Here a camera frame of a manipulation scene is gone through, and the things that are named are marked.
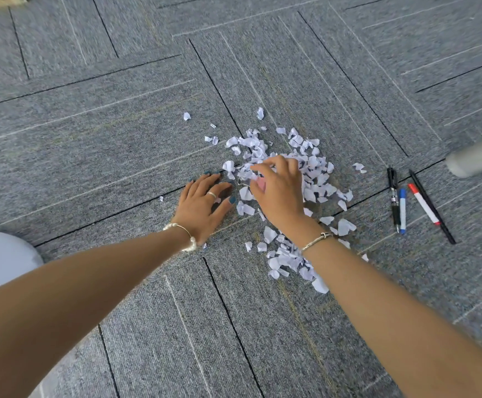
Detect black clip pen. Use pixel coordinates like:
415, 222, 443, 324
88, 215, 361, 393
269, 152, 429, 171
387, 165, 401, 234

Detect person's white trousers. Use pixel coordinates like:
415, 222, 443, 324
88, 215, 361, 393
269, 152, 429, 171
0, 227, 44, 299

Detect person's left forearm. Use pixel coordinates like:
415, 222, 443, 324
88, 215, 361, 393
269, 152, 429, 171
0, 227, 192, 398

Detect white bead bracelet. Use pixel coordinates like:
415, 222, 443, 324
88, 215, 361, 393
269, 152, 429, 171
163, 222, 198, 253

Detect slim black pen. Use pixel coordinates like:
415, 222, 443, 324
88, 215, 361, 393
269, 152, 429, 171
408, 169, 457, 245

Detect pile of white paper scraps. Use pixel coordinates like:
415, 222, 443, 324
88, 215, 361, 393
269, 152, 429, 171
159, 107, 369, 295

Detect blue capped white pen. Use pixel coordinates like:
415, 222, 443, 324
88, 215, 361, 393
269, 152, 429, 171
398, 188, 407, 235

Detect red capped white marker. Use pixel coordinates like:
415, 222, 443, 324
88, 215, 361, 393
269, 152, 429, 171
408, 183, 442, 226

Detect person's right forearm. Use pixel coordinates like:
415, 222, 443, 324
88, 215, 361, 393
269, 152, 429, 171
296, 229, 482, 398

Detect thin silver bangle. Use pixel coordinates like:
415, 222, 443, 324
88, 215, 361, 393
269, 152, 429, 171
300, 231, 334, 253

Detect person's left hand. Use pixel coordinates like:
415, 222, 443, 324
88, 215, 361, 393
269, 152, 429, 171
172, 172, 238, 245

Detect white cylindrical furniture leg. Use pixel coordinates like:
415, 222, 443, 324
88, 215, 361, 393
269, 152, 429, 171
445, 131, 482, 179

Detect person's right hand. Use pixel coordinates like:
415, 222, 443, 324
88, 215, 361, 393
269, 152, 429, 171
249, 155, 325, 246

